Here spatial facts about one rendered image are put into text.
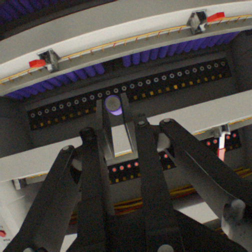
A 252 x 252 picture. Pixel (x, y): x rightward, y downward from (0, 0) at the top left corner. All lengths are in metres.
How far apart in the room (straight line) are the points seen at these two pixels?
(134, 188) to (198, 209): 0.23
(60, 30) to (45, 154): 0.21
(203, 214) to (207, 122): 0.19
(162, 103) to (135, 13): 0.27
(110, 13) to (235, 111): 0.27
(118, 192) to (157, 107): 0.27
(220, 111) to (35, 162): 0.34
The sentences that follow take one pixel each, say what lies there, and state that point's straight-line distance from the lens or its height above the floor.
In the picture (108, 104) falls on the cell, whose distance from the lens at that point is 0.21.
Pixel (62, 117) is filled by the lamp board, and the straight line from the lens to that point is 0.51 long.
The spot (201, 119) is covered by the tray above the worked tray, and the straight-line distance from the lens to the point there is 0.36.
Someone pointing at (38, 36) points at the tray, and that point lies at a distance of 0.36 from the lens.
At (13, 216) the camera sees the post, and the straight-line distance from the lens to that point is 0.47.
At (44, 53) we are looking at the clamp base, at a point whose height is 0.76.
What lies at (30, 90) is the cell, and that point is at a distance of 0.47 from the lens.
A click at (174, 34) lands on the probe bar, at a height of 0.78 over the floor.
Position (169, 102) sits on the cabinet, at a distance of 0.54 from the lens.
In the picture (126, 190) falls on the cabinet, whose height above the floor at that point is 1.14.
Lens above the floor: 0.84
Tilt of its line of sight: 13 degrees up
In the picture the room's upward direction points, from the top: 164 degrees clockwise
